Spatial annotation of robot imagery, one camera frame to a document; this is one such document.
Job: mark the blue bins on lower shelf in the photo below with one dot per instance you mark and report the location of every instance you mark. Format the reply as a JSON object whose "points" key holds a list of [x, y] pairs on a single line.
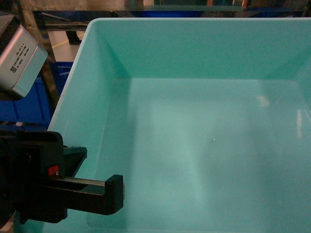
{"points": [[34, 108]]}

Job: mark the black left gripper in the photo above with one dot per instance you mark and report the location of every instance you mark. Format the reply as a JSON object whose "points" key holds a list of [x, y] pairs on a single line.
{"points": [[38, 178]]}

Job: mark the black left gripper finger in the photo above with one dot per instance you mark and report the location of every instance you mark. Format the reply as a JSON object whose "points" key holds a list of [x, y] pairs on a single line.
{"points": [[114, 194]]}

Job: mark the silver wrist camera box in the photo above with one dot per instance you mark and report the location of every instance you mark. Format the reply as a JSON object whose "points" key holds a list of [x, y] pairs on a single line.
{"points": [[20, 64]]}

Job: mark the teal plastic bin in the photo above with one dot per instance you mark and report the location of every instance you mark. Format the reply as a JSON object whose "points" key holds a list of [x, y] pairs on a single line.
{"points": [[208, 120]]}

